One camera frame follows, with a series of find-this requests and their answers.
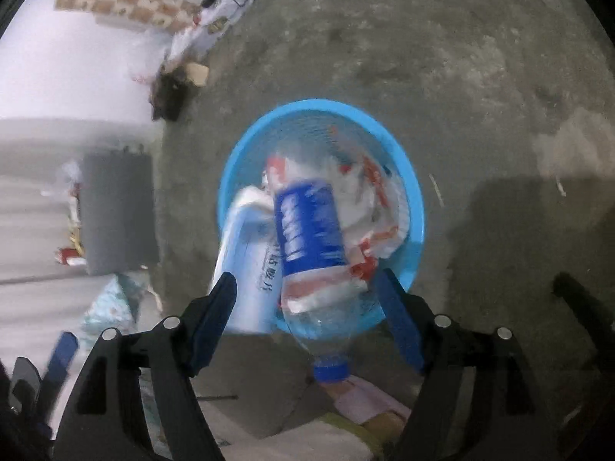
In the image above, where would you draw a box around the red and white wrapper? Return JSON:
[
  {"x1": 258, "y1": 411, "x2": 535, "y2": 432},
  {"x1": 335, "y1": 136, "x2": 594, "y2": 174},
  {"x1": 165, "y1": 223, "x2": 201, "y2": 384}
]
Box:
[{"x1": 327, "y1": 127, "x2": 407, "y2": 282}]

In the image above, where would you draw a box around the checkered patterned roll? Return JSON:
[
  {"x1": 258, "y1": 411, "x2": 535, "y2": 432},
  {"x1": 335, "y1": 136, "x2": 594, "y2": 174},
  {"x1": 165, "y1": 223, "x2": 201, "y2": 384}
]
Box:
[{"x1": 54, "y1": 0, "x2": 200, "y2": 33}]

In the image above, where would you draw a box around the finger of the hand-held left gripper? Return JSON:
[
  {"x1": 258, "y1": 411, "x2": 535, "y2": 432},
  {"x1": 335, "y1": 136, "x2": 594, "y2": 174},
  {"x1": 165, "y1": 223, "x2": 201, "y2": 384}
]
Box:
[{"x1": 37, "y1": 331, "x2": 79, "y2": 418}]

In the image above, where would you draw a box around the dark brown box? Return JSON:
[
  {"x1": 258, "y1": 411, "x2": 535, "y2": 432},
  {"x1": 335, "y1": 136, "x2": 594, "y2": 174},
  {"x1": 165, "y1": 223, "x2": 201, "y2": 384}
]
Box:
[{"x1": 150, "y1": 73, "x2": 190, "y2": 122}]

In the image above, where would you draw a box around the red and white can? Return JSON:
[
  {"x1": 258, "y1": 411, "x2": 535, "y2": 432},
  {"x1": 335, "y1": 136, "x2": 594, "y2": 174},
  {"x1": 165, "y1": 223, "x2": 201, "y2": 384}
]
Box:
[{"x1": 55, "y1": 247, "x2": 88, "y2": 268}]

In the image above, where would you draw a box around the grey cabinet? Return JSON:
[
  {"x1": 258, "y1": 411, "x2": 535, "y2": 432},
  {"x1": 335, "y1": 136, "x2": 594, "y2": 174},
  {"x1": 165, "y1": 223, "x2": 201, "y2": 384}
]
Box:
[{"x1": 79, "y1": 151, "x2": 160, "y2": 277}]

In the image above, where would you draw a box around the blue plastic mesh basket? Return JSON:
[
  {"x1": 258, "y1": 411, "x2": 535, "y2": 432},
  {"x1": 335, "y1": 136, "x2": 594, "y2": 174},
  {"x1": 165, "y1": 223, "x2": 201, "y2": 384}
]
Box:
[{"x1": 217, "y1": 99, "x2": 426, "y2": 338}]

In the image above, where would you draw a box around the small wooden block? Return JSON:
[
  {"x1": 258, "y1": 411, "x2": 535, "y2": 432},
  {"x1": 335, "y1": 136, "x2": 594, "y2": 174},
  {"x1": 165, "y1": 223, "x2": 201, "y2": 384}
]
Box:
[{"x1": 186, "y1": 62, "x2": 210, "y2": 87}]

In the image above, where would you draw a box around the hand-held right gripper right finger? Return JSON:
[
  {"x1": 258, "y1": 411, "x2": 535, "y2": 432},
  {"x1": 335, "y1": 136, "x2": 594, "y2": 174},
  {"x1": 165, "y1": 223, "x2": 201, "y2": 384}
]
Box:
[{"x1": 374, "y1": 268, "x2": 564, "y2": 461}]

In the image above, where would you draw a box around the white tissue packet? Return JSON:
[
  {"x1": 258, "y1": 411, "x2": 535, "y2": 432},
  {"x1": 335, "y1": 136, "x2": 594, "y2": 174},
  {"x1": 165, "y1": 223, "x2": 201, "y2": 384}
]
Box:
[{"x1": 209, "y1": 185, "x2": 284, "y2": 335}]

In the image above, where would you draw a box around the white curtain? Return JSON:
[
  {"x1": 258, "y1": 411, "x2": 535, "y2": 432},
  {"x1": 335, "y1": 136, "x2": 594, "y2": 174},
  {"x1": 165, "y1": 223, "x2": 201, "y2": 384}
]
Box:
[{"x1": 0, "y1": 118, "x2": 155, "y2": 347}]

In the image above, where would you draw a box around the clear bottle with blue label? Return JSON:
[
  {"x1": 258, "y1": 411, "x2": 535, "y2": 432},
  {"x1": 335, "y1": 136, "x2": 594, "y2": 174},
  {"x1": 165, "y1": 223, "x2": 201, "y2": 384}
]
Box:
[{"x1": 264, "y1": 154, "x2": 371, "y2": 385}]

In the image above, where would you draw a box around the floral printed tablecloth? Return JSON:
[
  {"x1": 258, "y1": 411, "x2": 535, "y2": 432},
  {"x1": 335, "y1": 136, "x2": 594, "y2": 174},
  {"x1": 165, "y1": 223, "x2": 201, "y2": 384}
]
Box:
[{"x1": 81, "y1": 273, "x2": 150, "y2": 334}]

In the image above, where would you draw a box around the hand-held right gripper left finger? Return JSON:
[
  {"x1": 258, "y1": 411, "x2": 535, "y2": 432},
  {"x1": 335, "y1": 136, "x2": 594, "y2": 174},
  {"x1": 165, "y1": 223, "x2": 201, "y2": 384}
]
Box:
[{"x1": 52, "y1": 271, "x2": 238, "y2": 461}]

